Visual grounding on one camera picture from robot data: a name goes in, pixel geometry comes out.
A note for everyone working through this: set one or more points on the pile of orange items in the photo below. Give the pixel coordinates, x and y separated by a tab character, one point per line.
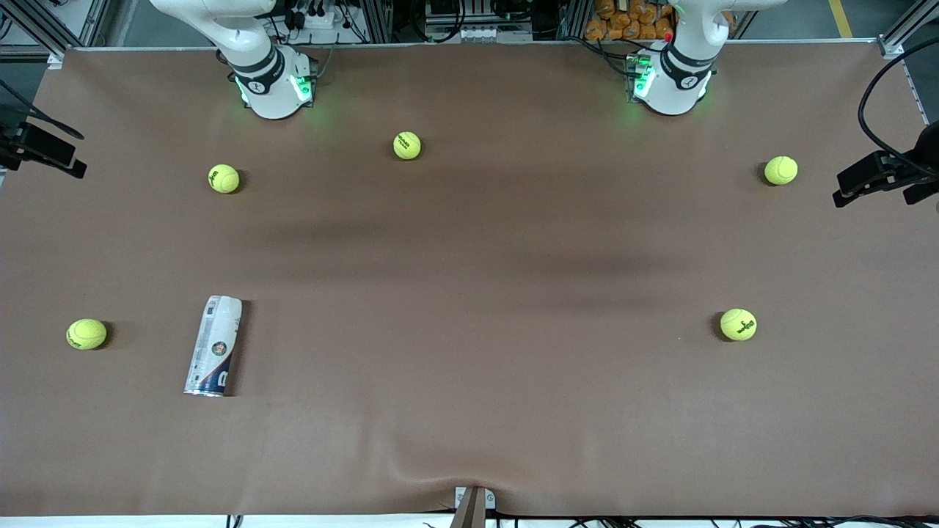
631	18

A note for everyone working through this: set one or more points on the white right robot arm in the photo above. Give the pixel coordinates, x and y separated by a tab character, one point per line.
271	95

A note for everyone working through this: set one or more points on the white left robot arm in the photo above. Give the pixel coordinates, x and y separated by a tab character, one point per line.
682	92

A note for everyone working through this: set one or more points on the power strip with black plugs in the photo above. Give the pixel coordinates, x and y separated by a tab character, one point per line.
323	18

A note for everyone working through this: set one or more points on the aluminium frame strut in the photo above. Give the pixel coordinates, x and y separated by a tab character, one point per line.
40	29
901	33

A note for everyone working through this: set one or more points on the white power strip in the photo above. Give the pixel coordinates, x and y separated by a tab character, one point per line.
477	34

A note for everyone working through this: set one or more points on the brown table cover mat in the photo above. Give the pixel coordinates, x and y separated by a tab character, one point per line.
469	411

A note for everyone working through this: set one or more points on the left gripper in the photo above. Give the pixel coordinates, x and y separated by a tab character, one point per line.
926	156

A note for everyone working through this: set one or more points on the grey metal table bracket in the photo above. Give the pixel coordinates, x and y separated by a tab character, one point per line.
475	504

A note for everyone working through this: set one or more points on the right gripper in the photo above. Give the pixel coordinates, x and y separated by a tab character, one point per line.
9	144

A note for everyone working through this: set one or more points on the clear tennis ball can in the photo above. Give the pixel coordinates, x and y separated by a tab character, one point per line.
214	345

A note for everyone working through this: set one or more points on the yellow tennis ball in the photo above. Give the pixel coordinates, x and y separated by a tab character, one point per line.
780	170
407	145
86	334
224	178
738	324

